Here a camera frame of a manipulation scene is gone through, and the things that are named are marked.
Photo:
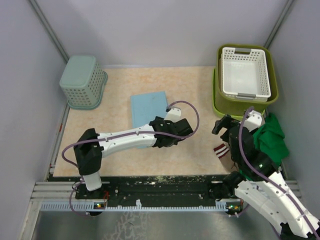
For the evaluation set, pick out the large teal perforated basket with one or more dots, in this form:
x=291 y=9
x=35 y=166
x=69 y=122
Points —
x=83 y=82

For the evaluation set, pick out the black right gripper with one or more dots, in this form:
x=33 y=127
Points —
x=228 y=119

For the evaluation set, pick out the white slotted cable duct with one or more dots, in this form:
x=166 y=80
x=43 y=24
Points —
x=137 y=206

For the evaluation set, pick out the aluminium frame post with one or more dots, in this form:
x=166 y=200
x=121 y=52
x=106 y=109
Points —
x=289 y=4
x=49 y=29

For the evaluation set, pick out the green tub lid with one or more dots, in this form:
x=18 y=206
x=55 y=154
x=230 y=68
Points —
x=215 y=110

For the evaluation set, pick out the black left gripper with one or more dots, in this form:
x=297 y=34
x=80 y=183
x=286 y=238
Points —
x=167 y=122

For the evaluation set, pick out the green cloth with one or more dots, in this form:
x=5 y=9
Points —
x=267 y=149

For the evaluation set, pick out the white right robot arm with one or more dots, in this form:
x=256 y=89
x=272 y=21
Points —
x=259 y=182

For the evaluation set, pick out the aluminium frame post right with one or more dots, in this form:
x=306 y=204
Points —
x=289 y=4

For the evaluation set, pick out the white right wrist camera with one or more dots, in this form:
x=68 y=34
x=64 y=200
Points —
x=254 y=120

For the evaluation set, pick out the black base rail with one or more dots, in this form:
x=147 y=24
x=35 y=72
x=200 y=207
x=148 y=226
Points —
x=170 y=190

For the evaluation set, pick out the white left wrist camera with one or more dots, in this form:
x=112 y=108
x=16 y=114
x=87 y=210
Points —
x=173 y=114

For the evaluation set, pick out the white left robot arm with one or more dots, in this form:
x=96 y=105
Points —
x=92 y=147

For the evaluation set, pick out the light blue perforated basket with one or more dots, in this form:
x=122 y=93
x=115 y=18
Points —
x=146 y=107

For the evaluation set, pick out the white basket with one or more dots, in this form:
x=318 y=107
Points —
x=244 y=74

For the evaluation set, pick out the aluminium frame post left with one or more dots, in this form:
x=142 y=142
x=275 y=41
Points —
x=49 y=29

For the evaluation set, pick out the green plastic tub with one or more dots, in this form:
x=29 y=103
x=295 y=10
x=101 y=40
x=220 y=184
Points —
x=237 y=106

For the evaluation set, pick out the beige striped sock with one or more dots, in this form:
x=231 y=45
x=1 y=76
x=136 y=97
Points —
x=223 y=153

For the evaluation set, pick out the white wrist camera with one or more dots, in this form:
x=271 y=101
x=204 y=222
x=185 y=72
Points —
x=173 y=114
x=254 y=120

